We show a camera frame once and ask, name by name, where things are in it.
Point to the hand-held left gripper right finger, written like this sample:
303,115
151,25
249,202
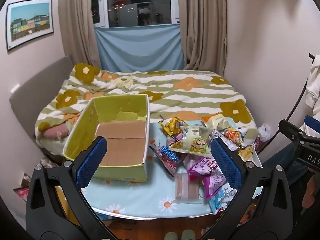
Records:
226,162

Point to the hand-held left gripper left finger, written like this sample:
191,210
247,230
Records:
92,162

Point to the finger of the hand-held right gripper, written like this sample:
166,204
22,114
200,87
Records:
291,130
312,123

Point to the orange sticks snack packet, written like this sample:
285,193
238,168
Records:
233,136

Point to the green yellow cardboard box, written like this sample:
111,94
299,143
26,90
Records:
122,140

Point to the person's right hand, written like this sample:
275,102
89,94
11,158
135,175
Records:
311,190

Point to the yellow chips snack packet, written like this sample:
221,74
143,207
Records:
246,152

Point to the magenta snack packet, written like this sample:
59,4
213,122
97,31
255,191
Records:
202,166

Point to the person's blue jeans leg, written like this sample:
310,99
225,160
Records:
282,157

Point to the white plastic bag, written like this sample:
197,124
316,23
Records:
264,131

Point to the black curved tube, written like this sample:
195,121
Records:
298,100

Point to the pale green snack packet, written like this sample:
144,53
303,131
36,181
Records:
197,142

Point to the person's white garment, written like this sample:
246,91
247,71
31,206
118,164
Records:
313,85

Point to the blue and pink snack packet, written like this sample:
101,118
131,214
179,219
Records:
217,202

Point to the cream snack packet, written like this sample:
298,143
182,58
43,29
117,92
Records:
218,121

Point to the pink plush pillow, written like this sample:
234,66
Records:
56,131

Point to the clear wrapped snack packet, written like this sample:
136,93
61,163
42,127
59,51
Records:
185,187

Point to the mauve packet with blue lettering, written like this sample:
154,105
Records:
168,156

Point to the golden snack packet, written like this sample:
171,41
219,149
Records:
171,126

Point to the table with floral tablecloth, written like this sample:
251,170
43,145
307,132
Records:
160,192

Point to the pink printed bag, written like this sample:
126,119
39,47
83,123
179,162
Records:
22,195

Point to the green slipper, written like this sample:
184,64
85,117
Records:
170,236
188,235

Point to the floral striped blanket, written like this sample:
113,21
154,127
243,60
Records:
175,97

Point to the grey headboard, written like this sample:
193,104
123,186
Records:
32,100

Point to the light blue cloth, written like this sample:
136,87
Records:
140,50

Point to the beige curtain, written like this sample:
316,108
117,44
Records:
202,25
77,22

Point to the window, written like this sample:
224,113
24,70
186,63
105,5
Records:
137,5

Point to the framed wall picture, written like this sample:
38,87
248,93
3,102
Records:
30,22

